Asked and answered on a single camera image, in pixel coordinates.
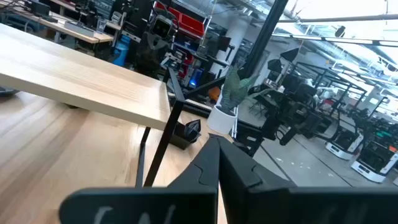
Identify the green cloth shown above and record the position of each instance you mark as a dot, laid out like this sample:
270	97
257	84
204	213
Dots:
220	121

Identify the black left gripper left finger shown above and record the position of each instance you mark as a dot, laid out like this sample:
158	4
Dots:
174	205

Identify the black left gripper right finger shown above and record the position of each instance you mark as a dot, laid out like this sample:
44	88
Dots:
264	205

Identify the blue container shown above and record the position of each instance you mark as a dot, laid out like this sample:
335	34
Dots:
120	53

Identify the small red storage bin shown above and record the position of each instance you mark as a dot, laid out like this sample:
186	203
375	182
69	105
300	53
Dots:
168	11

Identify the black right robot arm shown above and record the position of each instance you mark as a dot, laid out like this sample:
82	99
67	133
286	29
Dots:
149	59

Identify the black wavy square mini plate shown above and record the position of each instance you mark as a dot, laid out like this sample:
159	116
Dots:
183	137

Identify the wooden riser shelf black frame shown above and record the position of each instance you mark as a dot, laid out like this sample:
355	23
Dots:
77	71

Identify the white base mobile robot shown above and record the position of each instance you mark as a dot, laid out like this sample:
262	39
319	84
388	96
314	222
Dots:
373	165
342	146

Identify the large red storage bin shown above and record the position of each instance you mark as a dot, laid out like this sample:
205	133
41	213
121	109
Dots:
192	25

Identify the wooden workbench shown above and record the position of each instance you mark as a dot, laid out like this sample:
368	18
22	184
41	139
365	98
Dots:
77	34

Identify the black leaf-shaped mini plate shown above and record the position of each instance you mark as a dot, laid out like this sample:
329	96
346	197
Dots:
7	91

